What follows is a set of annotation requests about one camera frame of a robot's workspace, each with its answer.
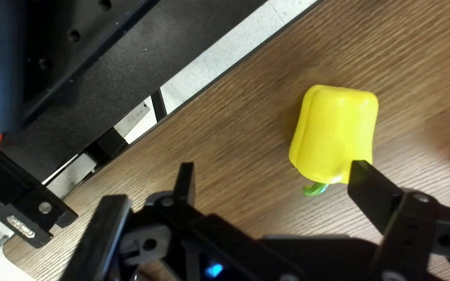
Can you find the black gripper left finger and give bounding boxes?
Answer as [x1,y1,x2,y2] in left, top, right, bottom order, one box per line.
[146,160,210,234]

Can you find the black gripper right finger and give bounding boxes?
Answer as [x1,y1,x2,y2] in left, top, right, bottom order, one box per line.
[346,159,441,281]

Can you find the black table clamp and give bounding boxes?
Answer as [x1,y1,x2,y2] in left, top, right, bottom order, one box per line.
[0,135,80,249]

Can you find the yellow toy bell pepper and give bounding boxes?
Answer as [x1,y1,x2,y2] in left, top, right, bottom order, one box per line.
[288,82,382,198]

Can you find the black robot mount stand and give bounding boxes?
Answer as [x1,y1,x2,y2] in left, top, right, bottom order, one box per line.
[0,0,269,184]

